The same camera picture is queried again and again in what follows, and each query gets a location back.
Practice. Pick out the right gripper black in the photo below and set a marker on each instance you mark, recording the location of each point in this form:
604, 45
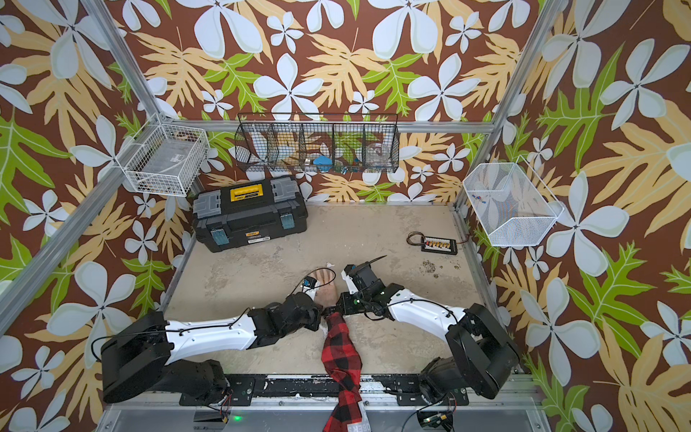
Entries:
345, 303

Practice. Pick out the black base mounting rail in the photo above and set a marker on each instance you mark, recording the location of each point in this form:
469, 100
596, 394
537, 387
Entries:
403, 389

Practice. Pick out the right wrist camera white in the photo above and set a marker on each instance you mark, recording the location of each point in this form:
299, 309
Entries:
351, 286

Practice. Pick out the white wire basket left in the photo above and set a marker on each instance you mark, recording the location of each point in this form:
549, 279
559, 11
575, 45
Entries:
164, 157

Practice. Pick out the black wrist watch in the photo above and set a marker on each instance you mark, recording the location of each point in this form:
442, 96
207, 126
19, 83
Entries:
327, 312

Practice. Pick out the white wire basket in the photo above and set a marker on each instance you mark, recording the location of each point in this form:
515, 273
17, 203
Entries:
164, 157
513, 204

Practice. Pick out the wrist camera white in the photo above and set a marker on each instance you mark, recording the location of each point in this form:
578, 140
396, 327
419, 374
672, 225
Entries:
351, 286
310, 286

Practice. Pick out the person's bare hand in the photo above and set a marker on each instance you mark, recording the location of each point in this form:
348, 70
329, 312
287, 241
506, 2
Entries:
325, 294

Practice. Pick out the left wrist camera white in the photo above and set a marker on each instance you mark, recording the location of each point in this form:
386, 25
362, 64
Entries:
310, 286

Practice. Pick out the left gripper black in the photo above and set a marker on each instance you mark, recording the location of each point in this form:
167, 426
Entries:
316, 312

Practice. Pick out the blue item in black basket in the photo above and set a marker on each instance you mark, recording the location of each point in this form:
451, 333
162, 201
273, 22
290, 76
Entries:
323, 163

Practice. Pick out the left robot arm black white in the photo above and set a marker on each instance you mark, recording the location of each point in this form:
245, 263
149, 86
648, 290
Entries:
154, 354

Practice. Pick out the black wire basket rear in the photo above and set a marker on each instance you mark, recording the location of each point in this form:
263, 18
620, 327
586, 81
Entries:
356, 142

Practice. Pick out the white wire basket right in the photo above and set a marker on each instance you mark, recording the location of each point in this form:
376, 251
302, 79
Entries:
513, 204

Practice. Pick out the black power strip with cable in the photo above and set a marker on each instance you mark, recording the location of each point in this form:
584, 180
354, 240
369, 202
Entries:
435, 245

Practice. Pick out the forearm in red plaid sleeve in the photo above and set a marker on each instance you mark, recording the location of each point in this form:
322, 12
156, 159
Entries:
344, 366

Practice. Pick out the black toolbox with yellow label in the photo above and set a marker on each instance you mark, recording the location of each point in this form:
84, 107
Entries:
243, 215

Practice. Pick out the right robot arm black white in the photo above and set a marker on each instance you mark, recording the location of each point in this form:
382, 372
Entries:
483, 355

